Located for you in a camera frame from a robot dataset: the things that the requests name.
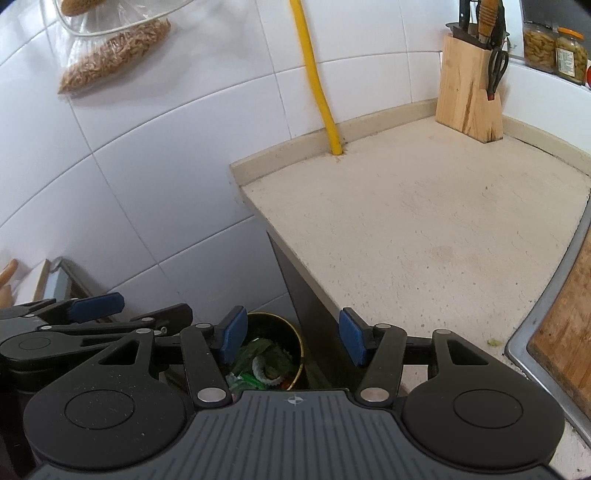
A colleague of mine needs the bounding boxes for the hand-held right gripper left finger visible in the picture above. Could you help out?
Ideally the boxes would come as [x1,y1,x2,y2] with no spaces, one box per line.
[97,305,249,410]

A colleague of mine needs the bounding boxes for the wooden handled knife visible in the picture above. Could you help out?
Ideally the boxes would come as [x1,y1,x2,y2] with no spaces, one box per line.
[477,0,500,49]

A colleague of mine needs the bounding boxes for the brown counter cabinet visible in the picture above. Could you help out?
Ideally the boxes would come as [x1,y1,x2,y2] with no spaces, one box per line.
[267,231,343,393]

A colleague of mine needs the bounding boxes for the white wrapper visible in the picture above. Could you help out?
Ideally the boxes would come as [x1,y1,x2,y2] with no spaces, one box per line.
[252,356,288,385]

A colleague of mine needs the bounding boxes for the yellow pipe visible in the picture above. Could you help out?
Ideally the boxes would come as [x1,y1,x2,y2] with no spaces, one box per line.
[288,0,345,157]

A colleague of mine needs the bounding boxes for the orange stick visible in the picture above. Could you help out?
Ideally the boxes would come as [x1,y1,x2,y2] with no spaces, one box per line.
[0,258,19,289]

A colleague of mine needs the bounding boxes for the wooden knife block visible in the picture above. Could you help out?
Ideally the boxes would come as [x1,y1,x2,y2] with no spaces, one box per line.
[435,34,505,145]

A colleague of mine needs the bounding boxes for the black handled knife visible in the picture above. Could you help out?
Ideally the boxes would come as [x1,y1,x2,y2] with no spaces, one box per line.
[458,0,476,38]
[495,0,509,45]

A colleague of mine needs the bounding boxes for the glass jar of pasta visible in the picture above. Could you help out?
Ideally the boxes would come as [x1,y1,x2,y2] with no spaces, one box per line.
[522,21,558,73]

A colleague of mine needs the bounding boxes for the black scissors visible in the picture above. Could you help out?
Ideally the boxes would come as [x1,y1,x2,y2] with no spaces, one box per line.
[486,48,510,102]

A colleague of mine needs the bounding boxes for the wooden cutting board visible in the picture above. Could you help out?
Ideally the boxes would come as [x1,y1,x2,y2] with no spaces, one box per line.
[526,247,591,409]

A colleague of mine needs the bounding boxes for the stainless steel sink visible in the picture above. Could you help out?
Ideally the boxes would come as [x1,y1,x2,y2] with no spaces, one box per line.
[503,194,591,446]

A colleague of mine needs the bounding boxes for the clear bag of brown grains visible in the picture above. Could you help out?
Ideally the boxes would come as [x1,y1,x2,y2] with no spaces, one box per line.
[60,0,114,17]
[58,18,172,96]

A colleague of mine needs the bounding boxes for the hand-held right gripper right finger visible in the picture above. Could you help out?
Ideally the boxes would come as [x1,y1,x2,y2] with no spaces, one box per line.
[338,307,498,410]

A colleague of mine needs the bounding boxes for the black round bin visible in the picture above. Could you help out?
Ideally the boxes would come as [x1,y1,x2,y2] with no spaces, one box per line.
[222,312,306,393]

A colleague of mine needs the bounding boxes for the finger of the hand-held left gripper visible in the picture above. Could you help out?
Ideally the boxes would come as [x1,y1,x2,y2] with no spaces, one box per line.
[0,292,126,324]
[39,303,194,345]

